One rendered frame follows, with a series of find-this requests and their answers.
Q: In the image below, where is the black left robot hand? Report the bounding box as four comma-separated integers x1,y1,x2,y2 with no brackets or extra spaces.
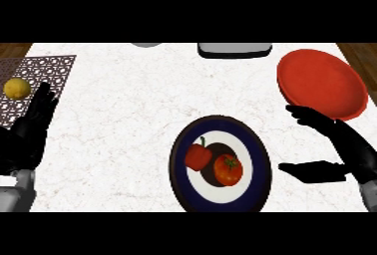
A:
0,81,61,175

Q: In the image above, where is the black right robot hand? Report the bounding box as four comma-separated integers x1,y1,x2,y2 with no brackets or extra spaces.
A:
277,105,377,185

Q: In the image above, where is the red bowl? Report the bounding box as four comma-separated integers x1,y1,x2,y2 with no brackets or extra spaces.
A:
275,49,370,122

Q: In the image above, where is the red tomato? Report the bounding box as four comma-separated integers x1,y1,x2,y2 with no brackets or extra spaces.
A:
212,153,244,187

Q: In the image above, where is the blue and white plate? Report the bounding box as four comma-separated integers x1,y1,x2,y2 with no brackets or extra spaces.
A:
169,115,274,213

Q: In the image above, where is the yellow lemon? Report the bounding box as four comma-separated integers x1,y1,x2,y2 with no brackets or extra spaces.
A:
3,78,33,101

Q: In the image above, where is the brown lattice placemat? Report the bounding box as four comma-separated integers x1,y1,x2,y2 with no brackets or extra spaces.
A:
0,55,79,129

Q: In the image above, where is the red bell pepper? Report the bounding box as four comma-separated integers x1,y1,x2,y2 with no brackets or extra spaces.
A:
185,135,213,172

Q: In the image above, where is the grey round object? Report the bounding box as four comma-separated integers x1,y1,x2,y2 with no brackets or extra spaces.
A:
130,43,166,49

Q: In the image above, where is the dark grey appliance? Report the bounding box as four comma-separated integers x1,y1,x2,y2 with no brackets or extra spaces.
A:
195,43,274,60

